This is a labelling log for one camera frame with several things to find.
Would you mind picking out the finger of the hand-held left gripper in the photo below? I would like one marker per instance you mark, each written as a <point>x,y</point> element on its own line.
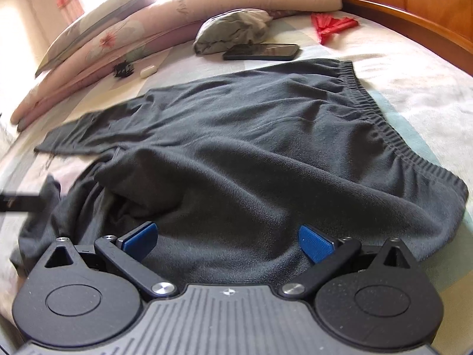
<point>22,201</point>

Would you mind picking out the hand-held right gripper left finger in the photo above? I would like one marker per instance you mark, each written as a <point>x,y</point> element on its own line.
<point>140,240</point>

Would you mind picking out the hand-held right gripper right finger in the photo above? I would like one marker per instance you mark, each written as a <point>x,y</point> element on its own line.
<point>314,242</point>

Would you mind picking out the dark grey pants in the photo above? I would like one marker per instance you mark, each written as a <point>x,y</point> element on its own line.
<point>258,155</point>

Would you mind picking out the black hair claw clip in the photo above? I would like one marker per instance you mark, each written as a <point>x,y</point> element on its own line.
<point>123,70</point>

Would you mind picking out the white earbuds case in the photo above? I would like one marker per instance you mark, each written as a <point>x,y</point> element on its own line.
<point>148,71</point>

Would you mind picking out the bed with patchwork sheet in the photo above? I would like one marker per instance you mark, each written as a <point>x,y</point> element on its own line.
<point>406,81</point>

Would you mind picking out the floral pillow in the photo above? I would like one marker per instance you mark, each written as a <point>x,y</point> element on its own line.
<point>92,26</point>

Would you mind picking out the black smartphone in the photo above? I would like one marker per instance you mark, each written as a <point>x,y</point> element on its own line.
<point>262,51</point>

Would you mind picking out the red folding fan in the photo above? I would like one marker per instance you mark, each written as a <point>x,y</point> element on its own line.
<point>329,26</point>

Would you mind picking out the crumpled grey garment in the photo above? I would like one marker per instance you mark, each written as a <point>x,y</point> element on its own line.
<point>232,29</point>

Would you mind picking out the folded floral quilt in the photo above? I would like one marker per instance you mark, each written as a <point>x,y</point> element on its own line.
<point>207,0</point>

